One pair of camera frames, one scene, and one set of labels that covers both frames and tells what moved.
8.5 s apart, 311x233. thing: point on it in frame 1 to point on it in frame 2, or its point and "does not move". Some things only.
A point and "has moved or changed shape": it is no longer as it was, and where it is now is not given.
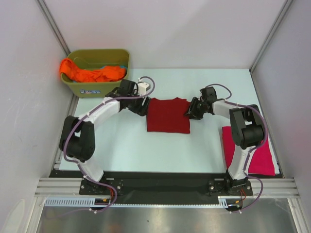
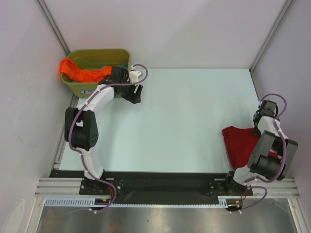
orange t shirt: x=103 y=74 does not move
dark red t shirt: x=168 y=115 has moved or changed shape
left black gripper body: x=135 y=105 to x=127 y=92
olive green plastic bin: x=93 y=58 does not move
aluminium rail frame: x=66 y=187 does not move
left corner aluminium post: x=53 y=26 does not move
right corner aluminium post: x=287 y=5 does not move
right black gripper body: x=197 y=108 to x=257 y=131
